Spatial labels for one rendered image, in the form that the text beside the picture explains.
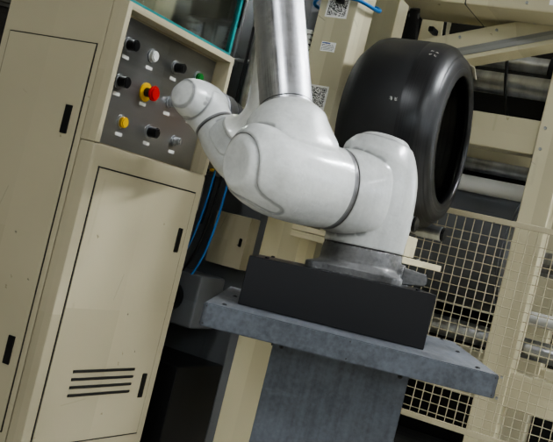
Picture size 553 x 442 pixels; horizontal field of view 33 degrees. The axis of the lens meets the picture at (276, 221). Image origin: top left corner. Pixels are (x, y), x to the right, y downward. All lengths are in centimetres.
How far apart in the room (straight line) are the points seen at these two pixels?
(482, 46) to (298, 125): 164
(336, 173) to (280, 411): 44
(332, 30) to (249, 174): 143
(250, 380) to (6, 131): 104
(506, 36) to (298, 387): 180
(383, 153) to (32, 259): 110
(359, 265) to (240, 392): 130
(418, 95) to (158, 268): 89
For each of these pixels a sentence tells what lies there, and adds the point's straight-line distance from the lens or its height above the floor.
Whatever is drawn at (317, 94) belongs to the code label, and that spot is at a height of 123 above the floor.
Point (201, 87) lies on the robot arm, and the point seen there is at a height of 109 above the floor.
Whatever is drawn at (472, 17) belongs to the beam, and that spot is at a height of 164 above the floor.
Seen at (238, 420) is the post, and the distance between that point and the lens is 297.
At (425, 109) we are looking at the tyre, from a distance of 263.
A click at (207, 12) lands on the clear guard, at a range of 282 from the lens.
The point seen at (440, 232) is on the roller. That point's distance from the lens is 294.
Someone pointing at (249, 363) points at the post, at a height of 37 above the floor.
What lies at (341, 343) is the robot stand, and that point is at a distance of 157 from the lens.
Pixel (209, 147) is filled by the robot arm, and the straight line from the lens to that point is 230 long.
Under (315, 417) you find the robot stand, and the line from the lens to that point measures 172.
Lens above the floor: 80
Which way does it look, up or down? level
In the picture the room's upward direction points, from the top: 14 degrees clockwise
